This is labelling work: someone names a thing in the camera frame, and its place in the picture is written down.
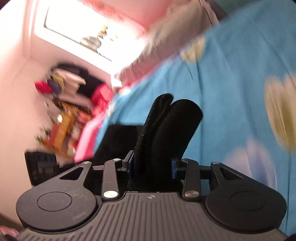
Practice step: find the pink red clothes pile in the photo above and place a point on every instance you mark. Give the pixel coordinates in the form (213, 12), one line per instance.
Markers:
(91, 136)

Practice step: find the blue floral bed sheet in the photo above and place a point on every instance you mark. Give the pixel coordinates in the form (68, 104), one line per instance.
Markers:
(253, 44)

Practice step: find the grey pillow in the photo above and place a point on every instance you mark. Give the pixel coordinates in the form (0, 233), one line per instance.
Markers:
(184, 21)

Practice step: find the hanging clothes cluster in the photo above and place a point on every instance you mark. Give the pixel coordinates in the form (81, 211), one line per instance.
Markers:
(69, 85)

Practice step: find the wooden shelf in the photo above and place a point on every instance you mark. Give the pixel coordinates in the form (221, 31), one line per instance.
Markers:
(63, 137)

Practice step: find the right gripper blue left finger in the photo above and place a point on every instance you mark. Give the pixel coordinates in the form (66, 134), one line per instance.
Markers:
(126, 163)

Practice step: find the black box on floor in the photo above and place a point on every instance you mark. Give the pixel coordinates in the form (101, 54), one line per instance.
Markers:
(43, 166)

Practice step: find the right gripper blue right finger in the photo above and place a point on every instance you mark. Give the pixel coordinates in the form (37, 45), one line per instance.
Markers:
(179, 168)

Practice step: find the black pants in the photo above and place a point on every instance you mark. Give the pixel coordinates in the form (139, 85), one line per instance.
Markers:
(168, 129)

